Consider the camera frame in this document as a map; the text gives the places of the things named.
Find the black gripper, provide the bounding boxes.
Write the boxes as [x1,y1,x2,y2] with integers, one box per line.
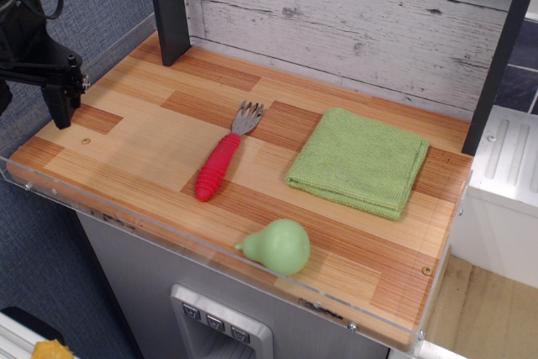
[1,0,89,129]

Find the green toy pear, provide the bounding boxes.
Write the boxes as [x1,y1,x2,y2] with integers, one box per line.
[235,219,310,276]

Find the folded green cloth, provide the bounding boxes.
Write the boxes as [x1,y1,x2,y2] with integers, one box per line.
[286,108,430,220]

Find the grey toy fridge cabinet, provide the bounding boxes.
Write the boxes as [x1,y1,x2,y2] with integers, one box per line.
[79,214,389,358]

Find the yellow object at corner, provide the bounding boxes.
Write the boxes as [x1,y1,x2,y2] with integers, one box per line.
[30,340,76,359]

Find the white toy sink unit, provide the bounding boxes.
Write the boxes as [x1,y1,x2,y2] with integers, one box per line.
[450,106,537,287]

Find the left dark grey post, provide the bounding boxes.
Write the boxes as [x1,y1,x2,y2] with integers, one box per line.
[152,0,191,66]

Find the dark grey post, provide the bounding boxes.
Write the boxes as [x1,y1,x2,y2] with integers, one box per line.
[152,0,191,66]
[462,0,531,156]

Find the red handled metal fork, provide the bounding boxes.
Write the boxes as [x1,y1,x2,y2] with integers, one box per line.
[195,101,265,202]

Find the right dark grey post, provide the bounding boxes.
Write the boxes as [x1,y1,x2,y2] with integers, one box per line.
[462,0,531,156]

